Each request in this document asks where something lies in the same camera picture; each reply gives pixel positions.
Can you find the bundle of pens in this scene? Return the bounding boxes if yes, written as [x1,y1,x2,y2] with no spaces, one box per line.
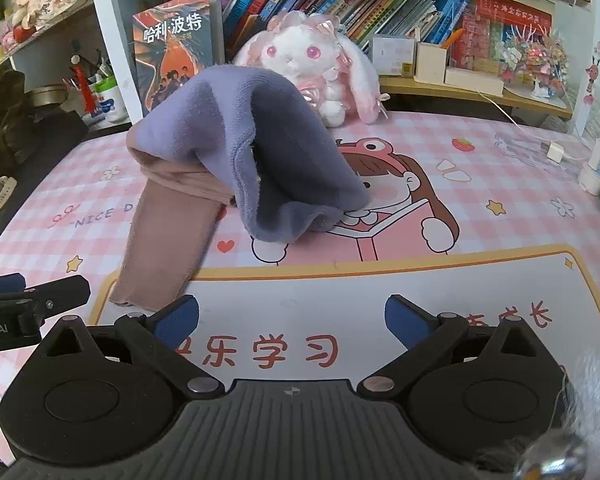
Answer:
[60,50,117,111]

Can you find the book with fiery cover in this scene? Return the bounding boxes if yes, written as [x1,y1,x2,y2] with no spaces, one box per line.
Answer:
[132,0,226,118]

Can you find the small white paper box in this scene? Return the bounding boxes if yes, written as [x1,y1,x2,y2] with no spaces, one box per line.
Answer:
[372,34,417,79]

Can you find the red boxed book set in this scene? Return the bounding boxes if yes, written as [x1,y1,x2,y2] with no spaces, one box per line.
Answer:
[462,0,556,73]

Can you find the wooden bookshelf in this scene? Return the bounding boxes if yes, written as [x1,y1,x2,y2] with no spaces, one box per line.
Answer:
[85,0,593,133]

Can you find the white cable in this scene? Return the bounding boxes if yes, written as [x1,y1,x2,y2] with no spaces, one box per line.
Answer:
[475,87,588,163]

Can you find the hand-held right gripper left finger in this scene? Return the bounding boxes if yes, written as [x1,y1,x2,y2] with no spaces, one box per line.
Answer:
[37,294,226,401]

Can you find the round metal tin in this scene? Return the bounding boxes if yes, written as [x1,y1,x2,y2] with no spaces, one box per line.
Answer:
[25,85,78,109]

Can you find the flat cream box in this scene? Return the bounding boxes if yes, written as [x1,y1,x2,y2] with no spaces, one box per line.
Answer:
[444,65,506,97]

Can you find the colourful toy flower bouquet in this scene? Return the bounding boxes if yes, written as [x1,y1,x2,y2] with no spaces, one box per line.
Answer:
[500,25,581,101]

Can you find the pink checkered printed desk mat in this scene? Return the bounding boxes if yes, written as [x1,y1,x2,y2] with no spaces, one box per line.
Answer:
[0,110,600,480]

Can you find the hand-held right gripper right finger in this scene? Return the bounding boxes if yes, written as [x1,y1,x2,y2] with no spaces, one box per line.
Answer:
[356,294,548,401]

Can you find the row of colourful books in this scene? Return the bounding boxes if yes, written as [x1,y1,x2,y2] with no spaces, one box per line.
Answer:
[215,0,471,56]

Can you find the purple and pink sweater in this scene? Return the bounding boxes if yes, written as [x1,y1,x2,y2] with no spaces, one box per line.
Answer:
[111,63,370,312]

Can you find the dark cloth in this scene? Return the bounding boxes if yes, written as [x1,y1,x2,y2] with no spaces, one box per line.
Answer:
[0,70,89,186]

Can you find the white bottles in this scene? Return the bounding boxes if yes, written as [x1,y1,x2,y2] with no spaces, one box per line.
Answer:
[577,132,600,197]

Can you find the deer wall sticker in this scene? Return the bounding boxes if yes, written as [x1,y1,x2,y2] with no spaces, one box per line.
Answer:
[582,55,600,107]

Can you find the grey fluffy charm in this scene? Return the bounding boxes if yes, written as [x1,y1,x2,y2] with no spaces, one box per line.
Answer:
[475,345,600,480]

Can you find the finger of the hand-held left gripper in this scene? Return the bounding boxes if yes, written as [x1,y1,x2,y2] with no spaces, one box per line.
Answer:
[0,272,26,295]
[0,275,92,318]

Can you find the white and pink plush bunny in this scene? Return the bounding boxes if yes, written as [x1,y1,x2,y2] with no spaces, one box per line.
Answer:
[233,10,392,127]

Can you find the white jar with blue label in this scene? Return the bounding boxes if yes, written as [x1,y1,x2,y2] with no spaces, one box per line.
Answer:
[87,77,131,128]

